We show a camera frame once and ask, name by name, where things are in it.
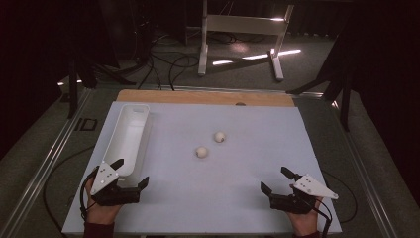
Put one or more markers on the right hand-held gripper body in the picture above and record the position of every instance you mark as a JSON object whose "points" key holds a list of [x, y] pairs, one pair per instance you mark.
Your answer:
{"points": [[290, 202]]}

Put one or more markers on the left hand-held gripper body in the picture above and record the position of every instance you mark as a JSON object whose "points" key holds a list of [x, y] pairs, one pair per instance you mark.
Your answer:
{"points": [[114, 196]]}

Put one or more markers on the white plastic tray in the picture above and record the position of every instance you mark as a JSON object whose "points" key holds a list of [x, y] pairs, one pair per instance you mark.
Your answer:
{"points": [[128, 139]]}

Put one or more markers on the white ping-pong ball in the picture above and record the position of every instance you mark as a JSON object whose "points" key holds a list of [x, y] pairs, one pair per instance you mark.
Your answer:
{"points": [[219, 137], [201, 152]]}

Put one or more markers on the person's left hand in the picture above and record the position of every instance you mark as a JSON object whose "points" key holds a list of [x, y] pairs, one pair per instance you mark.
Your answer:
{"points": [[99, 214]]}

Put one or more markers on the person's right hand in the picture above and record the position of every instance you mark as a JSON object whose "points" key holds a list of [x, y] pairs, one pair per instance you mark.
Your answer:
{"points": [[305, 223]]}

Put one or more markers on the light grey table mat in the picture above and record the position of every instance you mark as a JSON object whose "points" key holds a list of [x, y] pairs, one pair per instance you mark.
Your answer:
{"points": [[214, 198]]}

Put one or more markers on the black tripod stand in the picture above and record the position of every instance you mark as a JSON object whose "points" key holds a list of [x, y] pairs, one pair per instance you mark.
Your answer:
{"points": [[73, 95], [345, 105]]}

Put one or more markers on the white metal stand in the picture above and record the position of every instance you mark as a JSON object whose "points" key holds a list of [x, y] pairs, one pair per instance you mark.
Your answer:
{"points": [[244, 24]]}

